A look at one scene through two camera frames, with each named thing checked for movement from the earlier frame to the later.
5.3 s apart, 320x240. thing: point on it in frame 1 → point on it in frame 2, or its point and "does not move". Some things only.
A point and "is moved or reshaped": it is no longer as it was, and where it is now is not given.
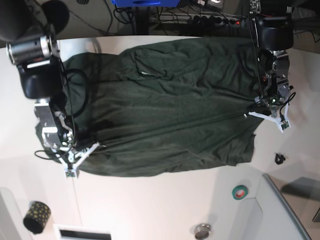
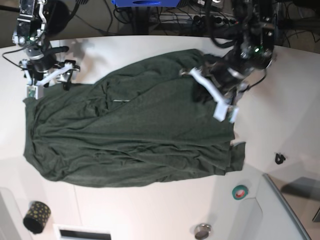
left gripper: [74, 150] → [43, 59]
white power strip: [206, 20] does not move
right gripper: [271, 102] → [238, 64]
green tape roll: [239, 192] does not move
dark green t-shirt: [166, 106] is moved or reshaped
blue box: [146, 3] does not move
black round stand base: [57, 13] does not move
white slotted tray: [65, 232] does not move
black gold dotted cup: [37, 216] does not move
